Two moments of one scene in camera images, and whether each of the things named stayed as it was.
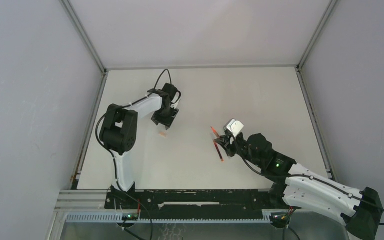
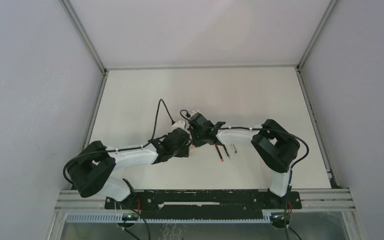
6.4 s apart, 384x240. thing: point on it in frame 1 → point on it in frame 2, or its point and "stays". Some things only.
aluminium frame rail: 329,171 stays
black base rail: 251,201 stays
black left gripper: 168,121 → 184,152
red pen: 218,151 stays
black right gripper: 229,144 → 196,142
